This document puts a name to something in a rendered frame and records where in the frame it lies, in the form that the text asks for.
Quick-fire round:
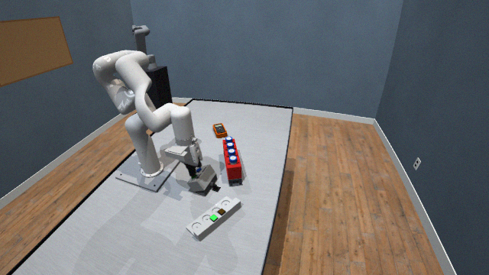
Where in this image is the orange pocket multimeter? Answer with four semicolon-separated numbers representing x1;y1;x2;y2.
213;123;227;138

